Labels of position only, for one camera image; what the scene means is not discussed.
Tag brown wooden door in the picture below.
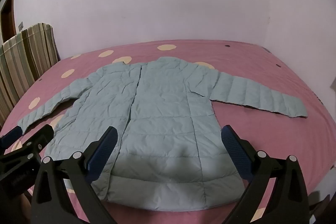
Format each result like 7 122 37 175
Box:
0 0 16 44

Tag pink polka dot bed sheet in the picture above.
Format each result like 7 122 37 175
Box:
0 39 336 224

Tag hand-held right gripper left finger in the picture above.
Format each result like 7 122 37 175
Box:
29 126 118 224

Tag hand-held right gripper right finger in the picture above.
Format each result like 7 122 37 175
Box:
221 125 309 224

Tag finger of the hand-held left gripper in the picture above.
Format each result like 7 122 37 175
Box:
4 124 54 161
0 126 23 147

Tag striped curtain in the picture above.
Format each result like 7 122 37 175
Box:
0 23 61 128

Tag light blue puffer jacket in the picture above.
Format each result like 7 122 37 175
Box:
17 56 308 212

